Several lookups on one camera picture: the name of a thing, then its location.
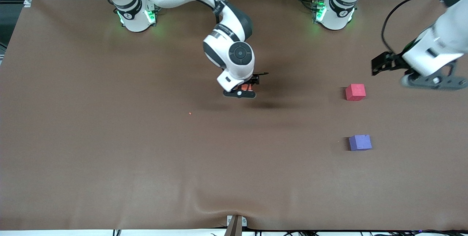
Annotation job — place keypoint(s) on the brown table cloth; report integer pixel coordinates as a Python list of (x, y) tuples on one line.
[(109, 155)]

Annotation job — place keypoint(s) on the red foam block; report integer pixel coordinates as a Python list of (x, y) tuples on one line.
[(355, 92)]

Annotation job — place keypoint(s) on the brown bar under bracket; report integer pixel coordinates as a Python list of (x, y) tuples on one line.
[(234, 228)]

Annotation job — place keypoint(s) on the purple foam block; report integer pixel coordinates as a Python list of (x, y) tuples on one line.
[(360, 143)]

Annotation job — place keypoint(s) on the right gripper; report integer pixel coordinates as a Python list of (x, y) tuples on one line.
[(255, 79)]

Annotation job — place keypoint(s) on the grey metal clamp bracket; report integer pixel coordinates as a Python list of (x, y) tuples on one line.
[(244, 221)]

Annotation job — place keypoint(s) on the orange foam block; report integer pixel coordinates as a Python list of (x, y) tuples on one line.
[(245, 87)]

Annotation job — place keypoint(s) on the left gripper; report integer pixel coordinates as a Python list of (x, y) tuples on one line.
[(395, 61)]

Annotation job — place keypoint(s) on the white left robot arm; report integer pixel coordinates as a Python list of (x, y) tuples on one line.
[(336, 20)]

